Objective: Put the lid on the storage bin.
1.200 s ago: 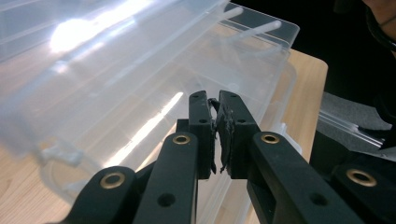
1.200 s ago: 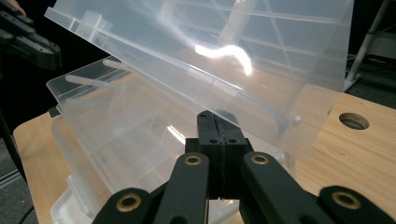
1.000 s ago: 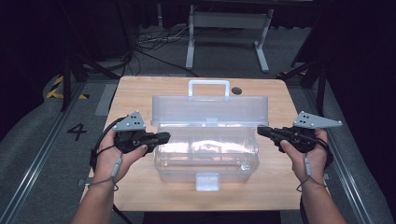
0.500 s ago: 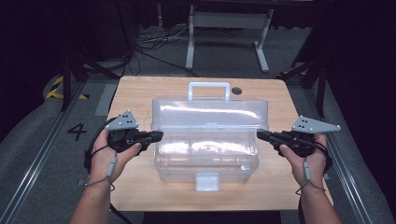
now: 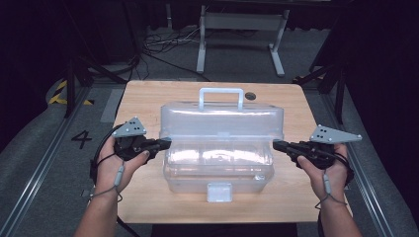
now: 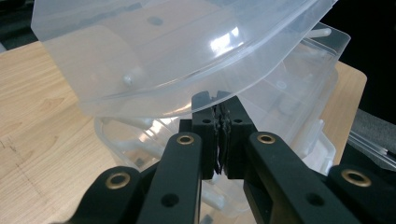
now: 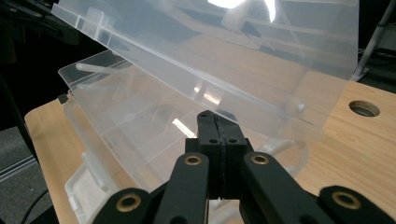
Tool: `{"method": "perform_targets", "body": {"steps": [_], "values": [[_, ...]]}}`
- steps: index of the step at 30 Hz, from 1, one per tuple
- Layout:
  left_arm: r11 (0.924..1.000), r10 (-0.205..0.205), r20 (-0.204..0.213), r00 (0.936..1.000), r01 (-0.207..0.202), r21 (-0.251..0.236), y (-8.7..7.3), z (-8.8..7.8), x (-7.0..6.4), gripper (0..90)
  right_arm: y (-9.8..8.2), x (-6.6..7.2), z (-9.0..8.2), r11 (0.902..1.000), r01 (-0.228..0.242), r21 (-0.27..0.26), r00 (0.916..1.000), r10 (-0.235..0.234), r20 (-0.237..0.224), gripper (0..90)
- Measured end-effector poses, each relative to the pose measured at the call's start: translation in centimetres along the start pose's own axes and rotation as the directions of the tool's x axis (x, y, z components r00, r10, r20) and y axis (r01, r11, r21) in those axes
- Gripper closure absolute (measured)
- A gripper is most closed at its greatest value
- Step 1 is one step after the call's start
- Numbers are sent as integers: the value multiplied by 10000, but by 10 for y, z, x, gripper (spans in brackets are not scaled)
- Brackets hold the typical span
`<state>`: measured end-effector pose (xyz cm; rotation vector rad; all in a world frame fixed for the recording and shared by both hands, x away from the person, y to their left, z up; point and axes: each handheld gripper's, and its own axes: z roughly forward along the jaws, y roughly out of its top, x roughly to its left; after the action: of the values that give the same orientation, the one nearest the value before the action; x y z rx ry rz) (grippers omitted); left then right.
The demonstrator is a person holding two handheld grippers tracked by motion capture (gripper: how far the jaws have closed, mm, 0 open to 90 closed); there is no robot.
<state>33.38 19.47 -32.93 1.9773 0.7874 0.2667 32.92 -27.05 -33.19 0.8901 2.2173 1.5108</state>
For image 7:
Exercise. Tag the grey metal table frame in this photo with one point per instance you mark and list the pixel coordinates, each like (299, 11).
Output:
(373, 40)

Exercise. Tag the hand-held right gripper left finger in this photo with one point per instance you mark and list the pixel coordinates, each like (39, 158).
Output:
(207, 137)

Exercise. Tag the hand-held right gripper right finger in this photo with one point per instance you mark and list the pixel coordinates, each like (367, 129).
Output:
(233, 146)

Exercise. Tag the clear plastic storage box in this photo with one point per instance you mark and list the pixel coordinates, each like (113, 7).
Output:
(218, 77)

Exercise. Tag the aluminium floor rail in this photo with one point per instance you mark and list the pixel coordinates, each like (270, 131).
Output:
(15, 169)

